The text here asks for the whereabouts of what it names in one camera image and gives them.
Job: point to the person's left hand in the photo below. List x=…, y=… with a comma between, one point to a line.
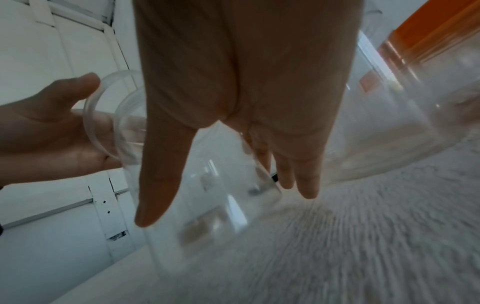
x=37, y=133

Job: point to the tapered transparent jar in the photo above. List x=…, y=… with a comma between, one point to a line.
x=210, y=193

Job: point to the wide transparent jar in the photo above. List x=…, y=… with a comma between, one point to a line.
x=412, y=118

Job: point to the clear jar with clear lid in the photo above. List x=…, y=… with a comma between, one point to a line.
x=89, y=118

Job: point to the person's right hand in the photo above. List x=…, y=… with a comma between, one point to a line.
x=243, y=59

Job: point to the white panelled door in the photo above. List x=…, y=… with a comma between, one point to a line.
x=37, y=44

